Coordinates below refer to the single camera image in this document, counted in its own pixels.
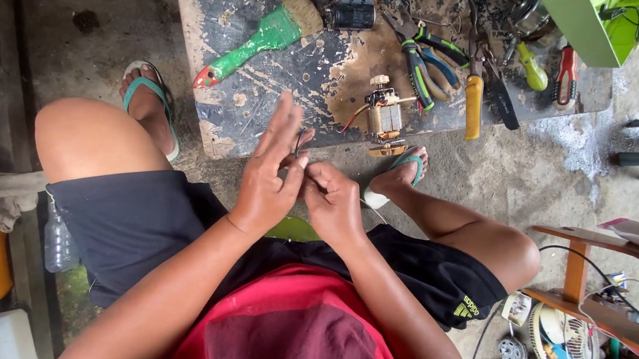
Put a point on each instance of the small grey motor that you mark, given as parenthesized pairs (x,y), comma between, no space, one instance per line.
(513,352)

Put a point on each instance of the red shirt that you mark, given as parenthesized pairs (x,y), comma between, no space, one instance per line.
(278,331)

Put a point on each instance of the black shorts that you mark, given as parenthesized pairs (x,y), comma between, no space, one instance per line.
(128,224)

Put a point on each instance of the person's right fingers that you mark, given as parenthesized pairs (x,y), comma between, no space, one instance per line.
(322,183)

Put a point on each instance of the green seat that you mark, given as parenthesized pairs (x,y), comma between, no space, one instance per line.
(292,230)

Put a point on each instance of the round metal part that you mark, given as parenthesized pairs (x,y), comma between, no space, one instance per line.
(531,17)

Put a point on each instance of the worn black low workbench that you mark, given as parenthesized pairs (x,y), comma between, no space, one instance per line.
(307,76)

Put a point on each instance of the black utility knife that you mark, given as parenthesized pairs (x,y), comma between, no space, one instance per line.
(503,101)

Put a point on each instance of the person's right hand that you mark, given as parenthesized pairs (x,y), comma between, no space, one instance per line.
(337,208)

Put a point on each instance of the teal flip-flop sandal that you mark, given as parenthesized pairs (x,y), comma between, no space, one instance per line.
(412,161)
(143,87)

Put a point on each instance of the person's left hand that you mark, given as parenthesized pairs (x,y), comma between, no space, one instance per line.
(264,185)

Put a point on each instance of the white labelled small box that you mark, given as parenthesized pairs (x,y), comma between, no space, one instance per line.
(517,309)

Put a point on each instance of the person's left fingers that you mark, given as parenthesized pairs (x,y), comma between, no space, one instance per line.
(282,127)

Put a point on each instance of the clear plastic bottle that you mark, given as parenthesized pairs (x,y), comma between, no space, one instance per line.
(59,243)

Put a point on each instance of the green box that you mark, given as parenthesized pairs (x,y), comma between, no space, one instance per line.
(584,23)

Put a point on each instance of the copper wound electric motor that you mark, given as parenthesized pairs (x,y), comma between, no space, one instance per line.
(385,118)

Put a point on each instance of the small white fan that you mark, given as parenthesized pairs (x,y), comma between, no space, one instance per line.
(562,345)

